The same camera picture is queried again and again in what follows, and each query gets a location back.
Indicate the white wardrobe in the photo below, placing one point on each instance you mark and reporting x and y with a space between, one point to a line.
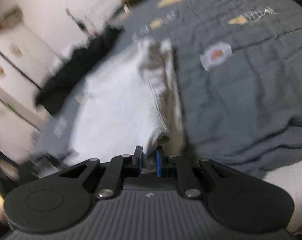
26 63

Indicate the small cardboard box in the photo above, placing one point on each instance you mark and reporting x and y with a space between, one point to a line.
11 18

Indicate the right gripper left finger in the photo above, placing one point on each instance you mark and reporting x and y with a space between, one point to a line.
118 169

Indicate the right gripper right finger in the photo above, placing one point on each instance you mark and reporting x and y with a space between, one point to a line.
179 169

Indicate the black clothes pile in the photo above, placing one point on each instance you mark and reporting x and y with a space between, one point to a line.
58 87

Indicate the white t-shirt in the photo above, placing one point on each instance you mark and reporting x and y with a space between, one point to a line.
131 100

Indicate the grey quilted bedspread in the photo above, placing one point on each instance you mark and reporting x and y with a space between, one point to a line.
238 65

